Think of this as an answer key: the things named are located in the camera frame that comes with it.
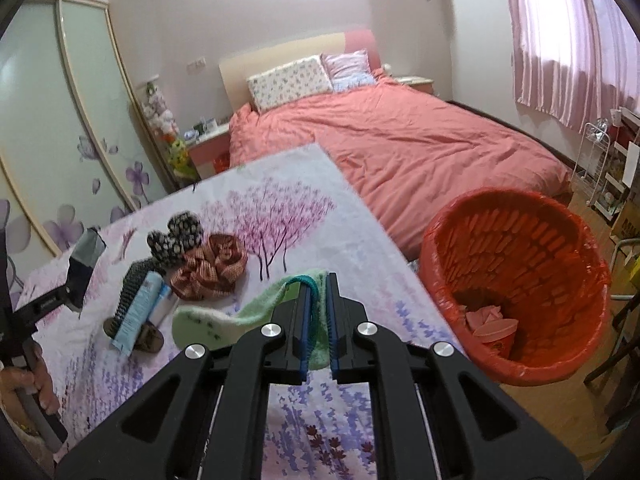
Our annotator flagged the blue white tube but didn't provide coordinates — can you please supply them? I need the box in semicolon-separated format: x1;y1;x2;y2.
111;271;166;357

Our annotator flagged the person's left hand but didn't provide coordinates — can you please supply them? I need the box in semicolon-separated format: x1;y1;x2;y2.
0;342;62;418

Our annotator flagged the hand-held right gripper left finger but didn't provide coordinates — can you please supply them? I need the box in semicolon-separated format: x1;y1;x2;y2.
55;279;314;480

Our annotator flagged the white floral pillow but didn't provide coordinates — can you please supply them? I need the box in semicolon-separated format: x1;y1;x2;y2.
247;55;333;113

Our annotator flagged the beige and pink headboard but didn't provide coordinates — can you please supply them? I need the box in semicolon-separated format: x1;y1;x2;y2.
218;29;378;121

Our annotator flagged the pink curtain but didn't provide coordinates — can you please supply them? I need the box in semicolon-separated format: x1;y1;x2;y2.
500;0;640;131

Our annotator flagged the yellow green plush toy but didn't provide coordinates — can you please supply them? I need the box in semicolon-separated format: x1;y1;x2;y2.
167;135;194;172

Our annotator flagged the light green sock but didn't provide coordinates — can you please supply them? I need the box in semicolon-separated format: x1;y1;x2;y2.
171;269;333;373

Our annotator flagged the orange lattice laundry basket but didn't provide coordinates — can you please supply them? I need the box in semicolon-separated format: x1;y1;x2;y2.
417;187;613;387

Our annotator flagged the white wire rack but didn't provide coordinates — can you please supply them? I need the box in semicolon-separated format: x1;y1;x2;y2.
570;120;611;197

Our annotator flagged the dark wooden chair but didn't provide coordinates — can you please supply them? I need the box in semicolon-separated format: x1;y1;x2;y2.
584;290;640;431

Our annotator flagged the pink nightstand with white top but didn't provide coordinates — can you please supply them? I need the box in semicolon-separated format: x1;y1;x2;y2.
185;125;232;181
395;75;435;96

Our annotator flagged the small white tube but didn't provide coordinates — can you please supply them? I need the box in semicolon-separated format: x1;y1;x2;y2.
149;292;177;326

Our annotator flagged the white storage cart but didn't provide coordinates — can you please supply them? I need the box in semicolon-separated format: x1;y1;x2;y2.
590;109;640;224

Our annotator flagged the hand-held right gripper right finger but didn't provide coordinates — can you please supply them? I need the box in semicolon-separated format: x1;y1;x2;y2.
325;272;584;480

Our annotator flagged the white metal tube frame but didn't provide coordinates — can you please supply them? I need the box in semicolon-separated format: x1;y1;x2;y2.
612;239;640;273

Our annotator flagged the red white instant noodle cup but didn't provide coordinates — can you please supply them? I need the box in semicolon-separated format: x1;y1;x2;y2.
472;317;518;361

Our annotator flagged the pink striped pillow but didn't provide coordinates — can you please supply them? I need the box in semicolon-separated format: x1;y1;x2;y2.
321;50;376;92

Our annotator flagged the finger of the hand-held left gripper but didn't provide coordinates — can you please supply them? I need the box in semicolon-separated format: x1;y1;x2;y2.
14;257;94;322

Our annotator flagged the black white floral scrunchie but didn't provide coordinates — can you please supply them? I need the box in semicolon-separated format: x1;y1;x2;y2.
146;212;205;271

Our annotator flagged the brown striped scrunchie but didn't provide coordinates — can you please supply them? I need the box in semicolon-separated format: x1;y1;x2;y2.
169;234;248;302

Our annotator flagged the brown paper bag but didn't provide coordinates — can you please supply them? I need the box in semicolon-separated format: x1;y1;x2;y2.
610;209;640;247

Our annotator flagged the black bristle hair brush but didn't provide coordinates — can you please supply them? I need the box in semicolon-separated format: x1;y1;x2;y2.
102;258;166;353

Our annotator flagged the glass wardrobe with purple flowers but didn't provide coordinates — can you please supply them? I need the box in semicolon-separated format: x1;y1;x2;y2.
0;0;173;301

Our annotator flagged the bed with pink duvet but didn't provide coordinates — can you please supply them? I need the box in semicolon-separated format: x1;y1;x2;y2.
229;80;573;261

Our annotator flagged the stuffed toys pile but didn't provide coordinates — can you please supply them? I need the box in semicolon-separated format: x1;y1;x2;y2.
141;81;178;136

